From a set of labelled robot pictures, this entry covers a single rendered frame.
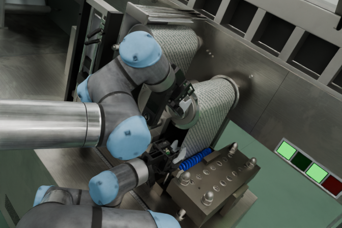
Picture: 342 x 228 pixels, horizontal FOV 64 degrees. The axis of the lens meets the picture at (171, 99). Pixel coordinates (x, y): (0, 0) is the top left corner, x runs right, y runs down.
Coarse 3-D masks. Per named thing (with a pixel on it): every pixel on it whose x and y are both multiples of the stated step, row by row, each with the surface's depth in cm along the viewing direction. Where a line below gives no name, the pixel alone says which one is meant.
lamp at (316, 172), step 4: (312, 168) 96; (316, 168) 95; (320, 168) 95; (308, 172) 97; (312, 172) 96; (316, 172) 96; (320, 172) 95; (324, 172) 94; (312, 176) 97; (316, 176) 96; (320, 176) 95; (324, 176) 94; (316, 180) 96; (320, 180) 95
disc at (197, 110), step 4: (188, 92) 85; (192, 96) 84; (196, 96) 84; (196, 100) 84; (196, 104) 84; (196, 108) 84; (196, 112) 85; (196, 116) 85; (192, 120) 86; (196, 120) 85; (176, 124) 91; (188, 124) 88; (192, 124) 86; (180, 128) 90; (184, 128) 89; (188, 128) 88
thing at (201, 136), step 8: (216, 120) 101; (192, 128) 89; (200, 128) 94; (208, 128) 100; (216, 128) 107; (192, 136) 93; (200, 136) 99; (208, 136) 106; (184, 144) 92; (192, 144) 98; (200, 144) 104; (208, 144) 112; (192, 152) 103; (184, 160) 102
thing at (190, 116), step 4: (188, 96) 84; (192, 100) 84; (192, 104) 84; (192, 108) 84; (168, 112) 91; (188, 112) 86; (192, 112) 85; (188, 116) 86; (192, 116) 85; (172, 120) 91; (176, 120) 90; (180, 120) 88; (184, 120) 87; (188, 120) 86; (180, 124) 89; (184, 124) 88
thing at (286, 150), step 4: (284, 144) 101; (280, 148) 102; (284, 148) 101; (288, 148) 101; (292, 148) 100; (280, 152) 103; (284, 152) 102; (288, 152) 101; (292, 152) 100; (284, 156) 102; (288, 156) 101
